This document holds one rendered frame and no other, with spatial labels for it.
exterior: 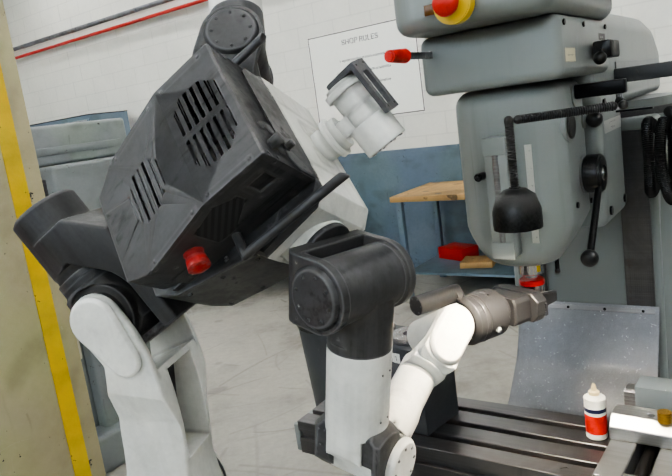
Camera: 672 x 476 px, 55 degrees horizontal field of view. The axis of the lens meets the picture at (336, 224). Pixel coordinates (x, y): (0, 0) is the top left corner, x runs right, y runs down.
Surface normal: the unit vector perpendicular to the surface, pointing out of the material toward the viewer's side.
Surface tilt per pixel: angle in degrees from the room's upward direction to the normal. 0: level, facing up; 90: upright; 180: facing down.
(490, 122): 90
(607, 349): 62
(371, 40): 90
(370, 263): 44
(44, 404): 90
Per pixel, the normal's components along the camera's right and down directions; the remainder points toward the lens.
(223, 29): -0.03, -0.33
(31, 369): 0.82, -0.01
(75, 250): -0.21, 0.19
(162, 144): -0.68, -0.06
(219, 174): -0.51, -0.23
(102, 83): -0.56, 0.22
